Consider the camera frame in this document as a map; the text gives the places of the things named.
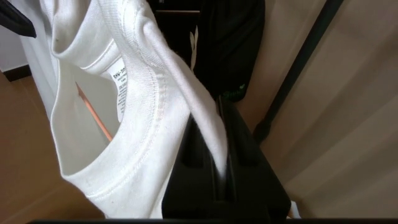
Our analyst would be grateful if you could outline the black clothes rack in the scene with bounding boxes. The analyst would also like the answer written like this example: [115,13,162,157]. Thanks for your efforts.
[253,0,345,146]

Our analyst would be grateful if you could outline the white printed t-shirt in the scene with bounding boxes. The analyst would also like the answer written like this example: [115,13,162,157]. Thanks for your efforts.
[18,0,229,220]

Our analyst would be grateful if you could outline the beige curtain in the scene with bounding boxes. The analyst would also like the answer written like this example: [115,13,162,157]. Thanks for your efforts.
[234,0,398,218]

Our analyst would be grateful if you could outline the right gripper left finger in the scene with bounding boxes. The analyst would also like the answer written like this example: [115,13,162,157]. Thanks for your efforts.
[161,113,220,220]

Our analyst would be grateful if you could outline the black drawstring shorts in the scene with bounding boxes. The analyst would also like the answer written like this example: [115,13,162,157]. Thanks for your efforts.
[146,0,267,103]

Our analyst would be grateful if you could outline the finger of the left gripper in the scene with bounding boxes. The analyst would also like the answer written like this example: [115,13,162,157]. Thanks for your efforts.
[0,0,37,39]

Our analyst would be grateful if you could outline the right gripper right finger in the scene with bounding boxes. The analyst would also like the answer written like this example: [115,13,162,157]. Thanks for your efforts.
[216,96,292,220]

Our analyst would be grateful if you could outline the pink clothes hanger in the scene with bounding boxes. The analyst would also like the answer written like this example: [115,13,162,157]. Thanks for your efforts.
[75,82,113,142]

